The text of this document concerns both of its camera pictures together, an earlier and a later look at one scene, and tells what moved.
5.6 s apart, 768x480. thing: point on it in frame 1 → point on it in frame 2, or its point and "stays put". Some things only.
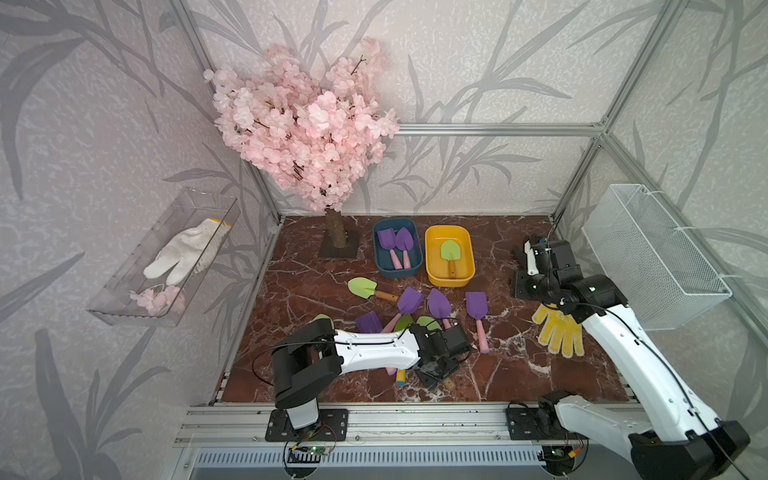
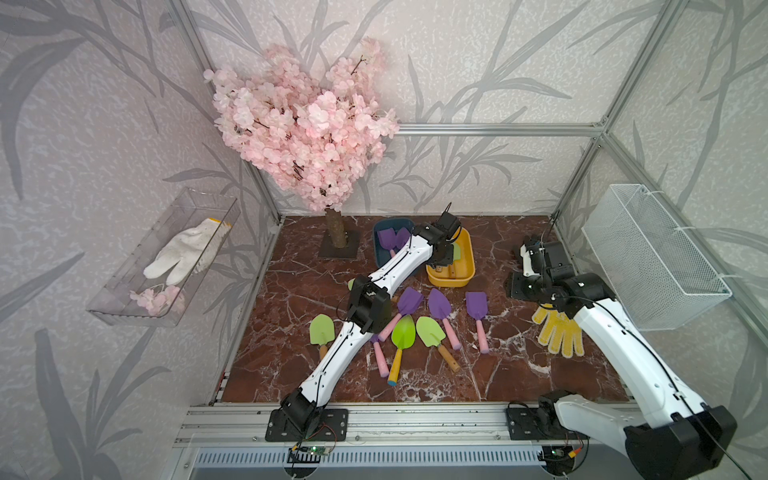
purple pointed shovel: (404, 241) stays put
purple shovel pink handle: (387, 240) stays put
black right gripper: (519, 280) stays put
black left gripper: (427, 381) → (449, 259)
